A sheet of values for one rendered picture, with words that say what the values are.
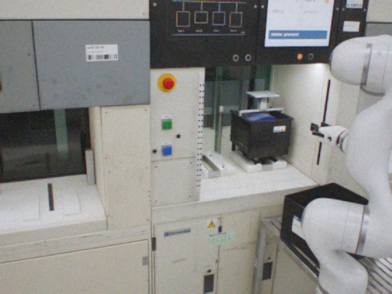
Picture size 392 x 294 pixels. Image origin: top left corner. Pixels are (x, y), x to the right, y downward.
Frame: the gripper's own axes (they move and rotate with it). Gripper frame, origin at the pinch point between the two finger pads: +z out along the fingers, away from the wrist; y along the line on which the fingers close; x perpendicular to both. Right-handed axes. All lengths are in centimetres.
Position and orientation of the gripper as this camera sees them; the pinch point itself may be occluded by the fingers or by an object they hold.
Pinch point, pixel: (319, 127)
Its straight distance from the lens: 162.8
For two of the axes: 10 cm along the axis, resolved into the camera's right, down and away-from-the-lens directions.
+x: 0.3, -9.3, -3.6
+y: 9.4, -1.0, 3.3
